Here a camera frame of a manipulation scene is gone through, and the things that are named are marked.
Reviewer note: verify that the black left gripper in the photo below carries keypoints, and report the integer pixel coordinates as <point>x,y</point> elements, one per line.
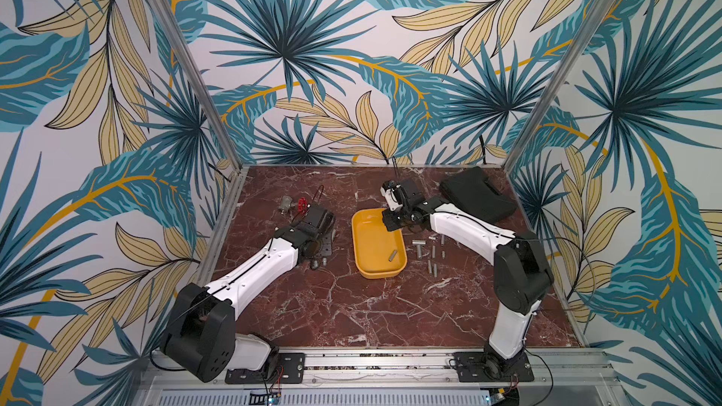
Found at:
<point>327,244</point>

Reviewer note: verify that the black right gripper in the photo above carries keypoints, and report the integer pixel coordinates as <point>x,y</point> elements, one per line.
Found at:
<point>396,217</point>

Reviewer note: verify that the yellow plastic storage tray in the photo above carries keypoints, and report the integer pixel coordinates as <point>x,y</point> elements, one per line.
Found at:
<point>373,244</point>

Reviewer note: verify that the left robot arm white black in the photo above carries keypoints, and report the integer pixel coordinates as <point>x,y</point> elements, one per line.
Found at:
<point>200,336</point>

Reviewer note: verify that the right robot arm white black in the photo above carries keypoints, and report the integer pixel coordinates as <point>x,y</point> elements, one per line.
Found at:
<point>522,275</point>

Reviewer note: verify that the steel valve with red handwheel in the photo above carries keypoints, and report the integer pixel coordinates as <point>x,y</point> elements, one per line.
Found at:
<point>290,206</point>

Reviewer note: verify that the black tool case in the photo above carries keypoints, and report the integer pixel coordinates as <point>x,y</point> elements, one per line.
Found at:
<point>472,191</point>

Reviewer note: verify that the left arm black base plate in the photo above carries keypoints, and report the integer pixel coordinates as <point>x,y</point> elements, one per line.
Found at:
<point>286,368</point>

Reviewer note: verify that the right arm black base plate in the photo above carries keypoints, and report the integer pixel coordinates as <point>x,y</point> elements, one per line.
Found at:
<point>489,367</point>

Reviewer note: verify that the aluminium frame post left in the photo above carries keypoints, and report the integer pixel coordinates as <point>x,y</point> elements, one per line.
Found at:
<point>178,44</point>

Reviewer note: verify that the aluminium frame post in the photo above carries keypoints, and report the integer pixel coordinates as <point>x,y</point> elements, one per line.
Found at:
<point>598,12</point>
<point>178,44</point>

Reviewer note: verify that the aluminium front rail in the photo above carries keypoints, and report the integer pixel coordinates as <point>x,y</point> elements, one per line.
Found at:
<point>415,376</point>

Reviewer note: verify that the aluminium frame post right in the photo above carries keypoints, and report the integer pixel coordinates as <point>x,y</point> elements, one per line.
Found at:
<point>598,12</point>

